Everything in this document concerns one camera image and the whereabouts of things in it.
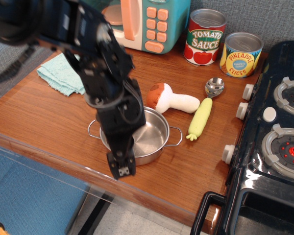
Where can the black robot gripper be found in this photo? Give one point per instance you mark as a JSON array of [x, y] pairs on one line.
[[119, 124]]

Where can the plush brown white mushroom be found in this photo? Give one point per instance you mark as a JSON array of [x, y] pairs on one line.
[[161, 97]]

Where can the stainless steel pot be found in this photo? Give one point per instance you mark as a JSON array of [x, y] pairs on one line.
[[149, 140]]

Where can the spoon with green handle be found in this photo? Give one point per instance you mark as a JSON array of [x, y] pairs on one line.
[[213, 88]]

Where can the black toy stove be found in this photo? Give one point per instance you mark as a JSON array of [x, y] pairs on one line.
[[259, 198]]

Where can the teal toy microwave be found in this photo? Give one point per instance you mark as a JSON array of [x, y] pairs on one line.
[[148, 25]]

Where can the pineapple slices can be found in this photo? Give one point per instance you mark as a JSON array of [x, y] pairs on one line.
[[240, 54]]

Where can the tomato sauce can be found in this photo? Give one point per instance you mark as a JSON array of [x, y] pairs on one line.
[[205, 32]]

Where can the light blue folded towel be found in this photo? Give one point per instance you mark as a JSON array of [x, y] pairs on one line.
[[59, 74]]

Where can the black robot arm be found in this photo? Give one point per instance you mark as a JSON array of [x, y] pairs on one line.
[[88, 43]]

